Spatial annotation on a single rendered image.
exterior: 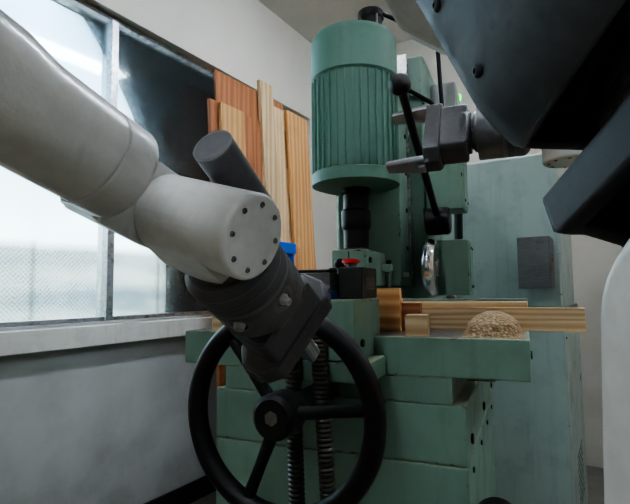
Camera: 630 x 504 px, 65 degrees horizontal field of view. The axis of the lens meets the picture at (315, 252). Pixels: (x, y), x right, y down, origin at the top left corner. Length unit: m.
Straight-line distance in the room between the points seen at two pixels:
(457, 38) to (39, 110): 0.23
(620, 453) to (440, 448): 0.60
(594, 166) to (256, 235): 0.22
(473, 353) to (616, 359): 0.57
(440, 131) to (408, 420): 0.45
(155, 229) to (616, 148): 0.30
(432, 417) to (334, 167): 0.47
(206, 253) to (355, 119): 0.65
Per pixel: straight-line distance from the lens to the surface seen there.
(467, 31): 0.32
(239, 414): 0.93
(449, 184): 1.14
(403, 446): 0.83
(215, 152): 0.39
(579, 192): 0.28
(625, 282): 0.22
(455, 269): 1.10
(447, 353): 0.79
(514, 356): 0.78
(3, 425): 2.00
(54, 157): 0.30
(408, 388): 0.81
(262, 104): 2.90
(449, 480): 0.83
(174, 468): 2.50
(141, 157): 0.32
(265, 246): 0.37
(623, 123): 0.26
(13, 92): 0.28
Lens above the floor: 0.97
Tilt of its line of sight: 5 degrees up
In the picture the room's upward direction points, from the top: 1 degrees counter-clockwise
